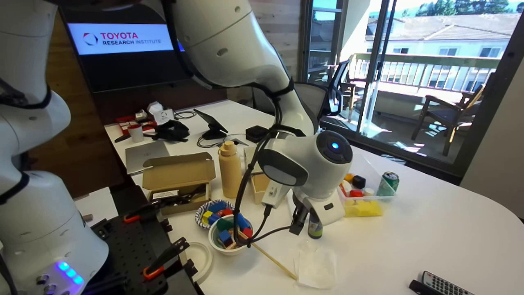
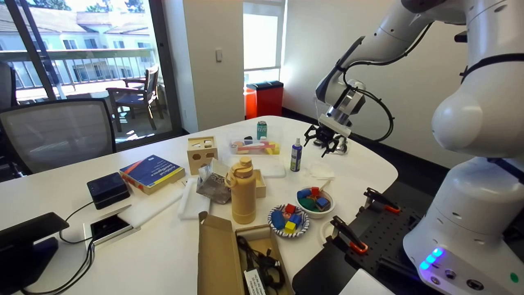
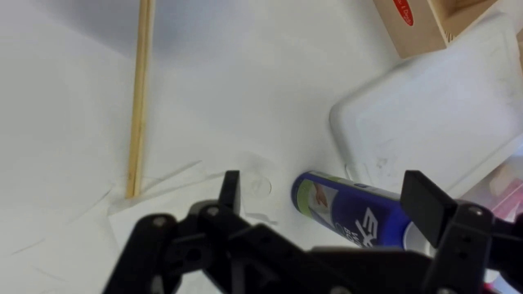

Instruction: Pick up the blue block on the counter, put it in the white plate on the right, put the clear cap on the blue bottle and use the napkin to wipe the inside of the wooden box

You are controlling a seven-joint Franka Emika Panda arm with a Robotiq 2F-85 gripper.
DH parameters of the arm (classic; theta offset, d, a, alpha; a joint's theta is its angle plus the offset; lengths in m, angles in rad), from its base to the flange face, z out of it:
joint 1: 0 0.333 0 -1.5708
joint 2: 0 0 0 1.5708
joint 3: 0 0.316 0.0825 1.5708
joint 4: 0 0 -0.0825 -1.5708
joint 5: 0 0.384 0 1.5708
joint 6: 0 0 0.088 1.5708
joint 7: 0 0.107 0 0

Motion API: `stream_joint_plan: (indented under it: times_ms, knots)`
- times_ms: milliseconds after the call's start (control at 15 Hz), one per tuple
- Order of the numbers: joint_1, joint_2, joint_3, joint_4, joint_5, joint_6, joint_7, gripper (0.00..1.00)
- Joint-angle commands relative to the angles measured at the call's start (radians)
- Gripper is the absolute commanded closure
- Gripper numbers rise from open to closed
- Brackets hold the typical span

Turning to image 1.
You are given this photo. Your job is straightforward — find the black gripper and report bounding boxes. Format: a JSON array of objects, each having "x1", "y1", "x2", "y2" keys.
[{"x1": 288, "y1": 188, "x2": 317, "y2": 238}]

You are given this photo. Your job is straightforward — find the white cloth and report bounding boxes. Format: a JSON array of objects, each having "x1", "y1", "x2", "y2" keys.
[{"x1": 293, "y1": 243, "x2": 340, "y2": 292}]

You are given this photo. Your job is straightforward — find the small wooden box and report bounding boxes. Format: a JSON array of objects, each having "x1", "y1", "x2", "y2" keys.
[{"x1": 248, "y1": 172, "x2": 275, "y2": 205}]

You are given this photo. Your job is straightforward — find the small blue block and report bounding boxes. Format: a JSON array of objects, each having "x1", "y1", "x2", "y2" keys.
[{"x1": 216, "y1": 229, "x2": 234, "y2": 247}]

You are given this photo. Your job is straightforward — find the tan plastic bottle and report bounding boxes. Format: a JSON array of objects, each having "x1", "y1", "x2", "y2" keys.
[{"x1": 217, "y1": 139, "x2": 245, "y2": 200}]

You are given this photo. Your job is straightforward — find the small black box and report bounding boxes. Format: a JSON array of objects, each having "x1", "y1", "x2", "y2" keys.
[{"x1": 243, "y1": 125, "x2": 270, "y2": 144}]

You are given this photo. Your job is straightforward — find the open cardboard box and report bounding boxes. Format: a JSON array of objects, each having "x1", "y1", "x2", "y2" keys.
[{"x1": 140, "y1": 151, "x2": 217, "y2": 216}]

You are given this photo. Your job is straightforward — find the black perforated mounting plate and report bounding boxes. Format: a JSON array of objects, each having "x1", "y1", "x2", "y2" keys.
[{"x1": 80, "y1": 179, "x2": 206, "y2": 295}]

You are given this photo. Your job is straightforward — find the thin wooden stick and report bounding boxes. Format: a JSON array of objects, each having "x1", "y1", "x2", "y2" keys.
[{"x1": 252, "y1": 244, "x2": 299, "y2": 282}]

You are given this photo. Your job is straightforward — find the yellow sponge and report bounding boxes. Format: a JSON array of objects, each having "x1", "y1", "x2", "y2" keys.
[{"x1": 342, "y1": 198, "x2": 384, "y2": 220}]

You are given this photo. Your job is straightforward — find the white bowl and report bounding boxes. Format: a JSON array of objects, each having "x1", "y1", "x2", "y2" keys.
[{"x1": 206, "y1": 213, "x2": 255, "y2": 257}]

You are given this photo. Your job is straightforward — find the clear plastic toy bin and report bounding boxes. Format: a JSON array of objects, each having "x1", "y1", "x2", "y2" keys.
[{"x1": 340, "y1": 154, "x2": 396, "y2": 220}]

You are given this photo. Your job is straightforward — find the green drink can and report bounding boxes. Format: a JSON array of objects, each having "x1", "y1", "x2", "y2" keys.
[{"x1": 374, "y1": 170, "x2": 401, "y2": 198}]

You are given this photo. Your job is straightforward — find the bowl of colourful items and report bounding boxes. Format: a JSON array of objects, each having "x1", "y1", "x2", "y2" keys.
[{"x1": 193, "y1": 198, "x2": 235, "y2": 231}]

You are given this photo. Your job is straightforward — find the white tape roll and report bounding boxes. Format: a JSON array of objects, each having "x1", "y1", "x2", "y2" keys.
[{"x1": 183, "y1": 241, "x2": 216, "y2": 285}]

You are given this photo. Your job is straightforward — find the grey mesh office chair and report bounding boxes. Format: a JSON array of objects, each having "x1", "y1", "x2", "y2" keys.
[{"x1": 293, "y1": 80, "x2": 329, "y2": 131}]

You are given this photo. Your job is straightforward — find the black tablet stand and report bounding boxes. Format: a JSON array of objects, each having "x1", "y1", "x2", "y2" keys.
[{"x1": 193, "y1": 107, "x2": 229, "y2": 141}]

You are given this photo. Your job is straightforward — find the black handheld device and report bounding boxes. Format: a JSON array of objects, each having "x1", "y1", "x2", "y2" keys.
[{"x1": 407, "y1": 279, "x2": 432, "y2": 295}]

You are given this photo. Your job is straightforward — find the black office chair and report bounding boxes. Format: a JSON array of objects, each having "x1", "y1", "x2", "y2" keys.
[{"x1": 325, "y1": 56, "x2": 356, "y2": 118}]

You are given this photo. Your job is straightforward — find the black orange clamp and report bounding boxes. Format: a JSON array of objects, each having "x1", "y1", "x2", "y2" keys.
[
  {"x1": 121, "y1": 200, "x2": 165, "y2": 226},
  {"x1": 142, "y1": 236, "x2": 191, "y2": 282}
]

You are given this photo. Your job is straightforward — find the black pouch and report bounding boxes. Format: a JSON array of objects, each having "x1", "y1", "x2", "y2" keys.
[{"x1": 153, "y1": 118, "x2": 191, "y2": 143}]

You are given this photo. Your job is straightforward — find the black remote control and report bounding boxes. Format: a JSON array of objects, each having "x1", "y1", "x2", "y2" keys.
[{"x1": 419, "y1": 270, "x2": 473, "y2": 295}]

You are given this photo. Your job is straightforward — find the silver metal sheet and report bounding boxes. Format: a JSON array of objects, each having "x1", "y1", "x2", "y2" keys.
[{"x1": 124, "y1": 139, "x2": 171, "y2": 175}]

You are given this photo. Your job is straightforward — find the white crumpled object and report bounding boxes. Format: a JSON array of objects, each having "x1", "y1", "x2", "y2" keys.
[{"x1": 145, "y1": 100, "x2": 175, "y2": 126}]

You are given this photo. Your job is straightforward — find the dark patio chair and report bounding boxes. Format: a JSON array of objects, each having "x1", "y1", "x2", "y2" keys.
[{"x1": 410, "y1": 72, "x2": 487, "y2": 159}]

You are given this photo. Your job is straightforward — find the small white cup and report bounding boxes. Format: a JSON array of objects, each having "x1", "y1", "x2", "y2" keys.
[{"x1": 127, "y1": 125, "x2": 145, "y2": 144}]

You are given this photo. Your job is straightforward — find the balcony railing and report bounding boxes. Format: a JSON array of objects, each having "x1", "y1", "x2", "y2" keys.
[{"x1": 348, "y1": 51, "x2": 500, "y2": 95}]

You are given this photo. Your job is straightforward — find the red packaging items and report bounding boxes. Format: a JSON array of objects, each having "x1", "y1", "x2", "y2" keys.
[{"x1": 114, "y1": 111, "x2": 157, "y2": 138}]

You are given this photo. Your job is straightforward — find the dark charging cable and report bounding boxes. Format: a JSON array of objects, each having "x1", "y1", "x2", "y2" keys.
[{"x1": 194, "y1": 129, "x2": 248, "y2": 149}]

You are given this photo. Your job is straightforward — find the wall television screen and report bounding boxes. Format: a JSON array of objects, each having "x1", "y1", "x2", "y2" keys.
[{"x1": 55, "y1": 0, "x2": 193, "y2": 95}]

